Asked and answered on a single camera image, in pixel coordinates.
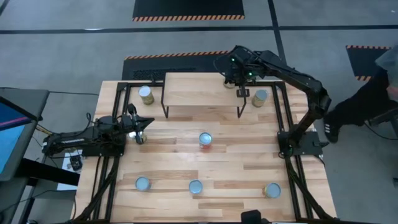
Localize person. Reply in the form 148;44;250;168
323;45;398;144

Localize mixed fruit label can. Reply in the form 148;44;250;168
127;130;148;144

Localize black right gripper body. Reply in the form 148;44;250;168
213;45;265;86

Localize beige green label can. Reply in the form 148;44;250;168
188;179;204;195

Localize black floor cable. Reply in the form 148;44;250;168
49;90;100;96

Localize pears label can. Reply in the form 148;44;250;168
134;176;152;192
251;89;269;108

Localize yellow label tin can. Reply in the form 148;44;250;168
262;182;282;199

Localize black camera block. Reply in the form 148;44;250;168
241;209;262;224

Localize short orange label can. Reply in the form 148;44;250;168
138;85;155;106

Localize white paper sheet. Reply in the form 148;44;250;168
57;149;83;191

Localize monitor with blue screen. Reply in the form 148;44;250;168
0;88;50;183

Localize small black device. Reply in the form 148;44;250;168
70;155;83;172

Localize black monitor desk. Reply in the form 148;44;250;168
0;157;81;224

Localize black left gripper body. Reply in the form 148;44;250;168
119;103;146;145

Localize black aluminium table frame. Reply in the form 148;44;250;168
73;80;340;224

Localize black mat hazard stripe edge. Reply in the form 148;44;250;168
121;50;233;82
345;45;392;82
132;0;246;22

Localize wooden shelf black wire legs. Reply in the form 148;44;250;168
160;72;248;119

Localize spaghetti sauce label can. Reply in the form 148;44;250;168
198;131;213;152

